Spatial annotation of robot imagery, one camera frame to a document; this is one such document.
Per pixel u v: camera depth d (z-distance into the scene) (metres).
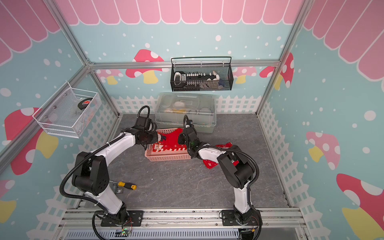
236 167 0.51
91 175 0.47
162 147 0.97
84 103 0.79
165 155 0.89
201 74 0.91
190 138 0.71
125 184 0.83
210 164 0.92
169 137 0.97
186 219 0.76
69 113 0.73
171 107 0.98
